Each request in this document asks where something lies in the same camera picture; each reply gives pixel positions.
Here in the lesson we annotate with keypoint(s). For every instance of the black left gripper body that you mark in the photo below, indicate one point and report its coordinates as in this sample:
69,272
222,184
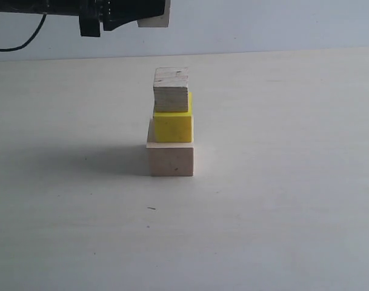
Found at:
90,14

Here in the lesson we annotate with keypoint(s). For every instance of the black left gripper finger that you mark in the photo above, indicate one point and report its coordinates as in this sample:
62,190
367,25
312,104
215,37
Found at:
119,12

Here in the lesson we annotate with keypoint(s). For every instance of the small wooden cube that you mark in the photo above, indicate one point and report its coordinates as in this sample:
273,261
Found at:
161,21

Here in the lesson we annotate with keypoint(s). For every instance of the medium wooden cube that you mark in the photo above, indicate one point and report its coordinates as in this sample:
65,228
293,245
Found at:
170,88

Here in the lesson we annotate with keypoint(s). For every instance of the yellow cube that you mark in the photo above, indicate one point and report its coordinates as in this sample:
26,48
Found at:
174,126

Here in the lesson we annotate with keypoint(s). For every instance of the large pale wooden cube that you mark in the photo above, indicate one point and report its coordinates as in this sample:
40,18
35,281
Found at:
169,158

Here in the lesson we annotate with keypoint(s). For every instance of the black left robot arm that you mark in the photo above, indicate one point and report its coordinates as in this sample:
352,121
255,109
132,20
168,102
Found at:
30,6

